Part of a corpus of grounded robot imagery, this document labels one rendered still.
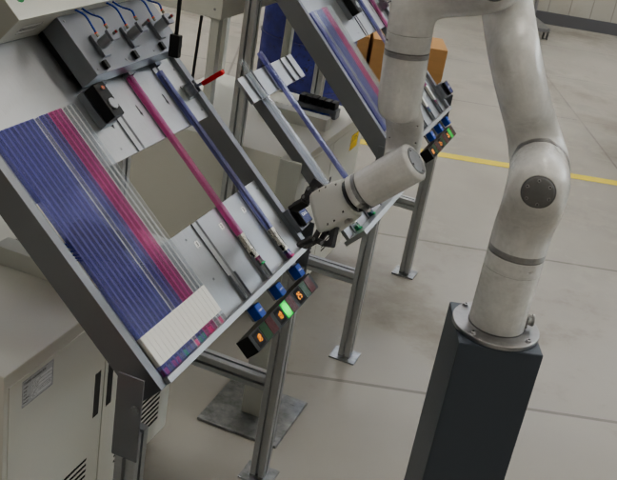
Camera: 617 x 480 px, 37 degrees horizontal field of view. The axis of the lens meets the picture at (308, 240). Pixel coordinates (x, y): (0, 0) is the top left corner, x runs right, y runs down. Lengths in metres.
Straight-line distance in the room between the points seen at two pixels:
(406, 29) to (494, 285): 0.55
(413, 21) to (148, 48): 0.58
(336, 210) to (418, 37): 0.41
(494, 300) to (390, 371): 1.21
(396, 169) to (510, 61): 0.31
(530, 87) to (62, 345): 1.05
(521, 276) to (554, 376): 1.46
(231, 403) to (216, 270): 0.99
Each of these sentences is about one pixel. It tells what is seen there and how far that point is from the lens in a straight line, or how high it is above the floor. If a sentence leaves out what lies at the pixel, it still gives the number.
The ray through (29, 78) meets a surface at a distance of 1.81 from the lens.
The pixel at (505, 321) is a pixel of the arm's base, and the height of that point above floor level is 0.75.
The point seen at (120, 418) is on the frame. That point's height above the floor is 0.67.
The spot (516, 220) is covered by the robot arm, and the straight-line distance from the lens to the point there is 1.86.
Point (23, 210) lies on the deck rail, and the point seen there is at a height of 0.97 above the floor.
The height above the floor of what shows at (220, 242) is 0.80.
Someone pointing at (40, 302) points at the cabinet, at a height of 0.62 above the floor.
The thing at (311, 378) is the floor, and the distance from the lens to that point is 3.00.
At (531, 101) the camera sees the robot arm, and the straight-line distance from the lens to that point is 1.83.
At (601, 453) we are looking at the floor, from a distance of 3.06.
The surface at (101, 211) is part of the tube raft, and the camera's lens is 1.71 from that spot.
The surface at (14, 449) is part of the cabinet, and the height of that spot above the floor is 0.43.
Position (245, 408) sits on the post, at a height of 0.03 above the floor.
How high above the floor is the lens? 1.65
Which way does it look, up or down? 25 degrees down
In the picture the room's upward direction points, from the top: 10 degrees clockwise
